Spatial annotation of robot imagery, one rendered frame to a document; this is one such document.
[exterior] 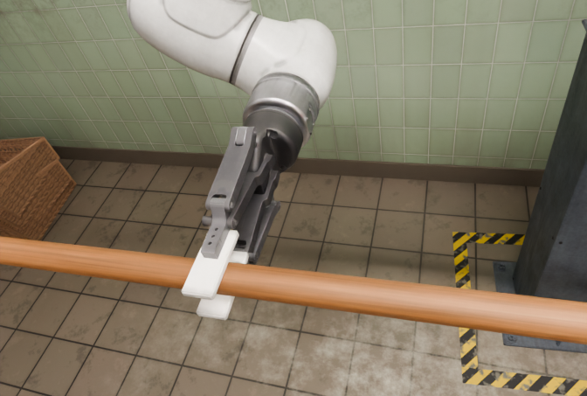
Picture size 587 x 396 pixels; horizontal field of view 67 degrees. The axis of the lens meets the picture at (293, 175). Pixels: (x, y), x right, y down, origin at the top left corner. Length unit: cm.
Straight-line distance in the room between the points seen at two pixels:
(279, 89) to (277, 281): 24
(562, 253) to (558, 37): 70
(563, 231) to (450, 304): 93
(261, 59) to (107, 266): 31
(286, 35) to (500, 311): 41
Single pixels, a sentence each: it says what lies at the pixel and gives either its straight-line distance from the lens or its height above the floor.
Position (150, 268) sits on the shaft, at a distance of 45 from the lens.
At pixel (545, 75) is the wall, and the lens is 178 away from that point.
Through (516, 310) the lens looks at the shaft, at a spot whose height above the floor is 121.
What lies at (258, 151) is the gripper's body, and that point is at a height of 123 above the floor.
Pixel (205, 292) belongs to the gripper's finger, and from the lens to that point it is 40.
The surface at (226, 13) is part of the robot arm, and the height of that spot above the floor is 130.
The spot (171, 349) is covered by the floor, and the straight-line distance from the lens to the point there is 185.
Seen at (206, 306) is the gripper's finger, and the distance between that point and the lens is 44.
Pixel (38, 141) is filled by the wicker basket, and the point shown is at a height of 35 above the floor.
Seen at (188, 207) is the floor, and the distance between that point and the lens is 224.
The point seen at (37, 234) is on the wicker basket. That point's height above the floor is 1.
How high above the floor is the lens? 154
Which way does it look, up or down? 44 degrees down
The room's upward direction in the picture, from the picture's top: 15 degrees counter-clockwise
